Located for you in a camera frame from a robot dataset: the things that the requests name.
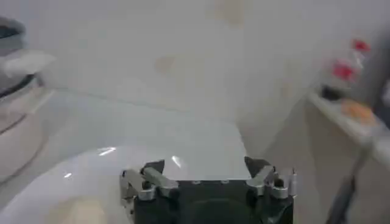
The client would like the shelf with goods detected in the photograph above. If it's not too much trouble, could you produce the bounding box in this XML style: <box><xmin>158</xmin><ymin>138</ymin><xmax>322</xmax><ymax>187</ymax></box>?
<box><xmin>307</xmin><ymin>30</ymin><xmax>390</xmax><ymax>171</ymax></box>

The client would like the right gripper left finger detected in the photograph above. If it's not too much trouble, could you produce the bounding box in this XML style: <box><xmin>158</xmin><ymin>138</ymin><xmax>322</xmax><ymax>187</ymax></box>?
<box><xmin>119</xmin><ymin>159</ymin><xmax>180</xmax><ymax>202</ymax></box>

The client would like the steel steamer on white base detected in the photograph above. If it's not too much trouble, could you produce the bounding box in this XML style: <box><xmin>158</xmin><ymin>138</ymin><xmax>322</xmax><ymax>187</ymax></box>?
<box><xmin>0</xmin><ymin>16</ymin><xmax>57</xmax><ymax>183</ymax></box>

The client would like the white round plate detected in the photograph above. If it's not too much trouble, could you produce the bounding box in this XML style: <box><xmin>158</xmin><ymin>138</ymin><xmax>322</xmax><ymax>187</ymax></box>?
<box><xmin>0</xmin><ymin>145</ymin><xmax>254</xmax><ymax>224</ymax></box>

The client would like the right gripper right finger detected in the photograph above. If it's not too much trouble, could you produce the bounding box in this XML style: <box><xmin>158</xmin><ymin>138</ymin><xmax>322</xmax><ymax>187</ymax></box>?
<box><xmin>243</xmin><ymin>156</ymin><xmax>298</xmax><ymax>200</ymax></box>

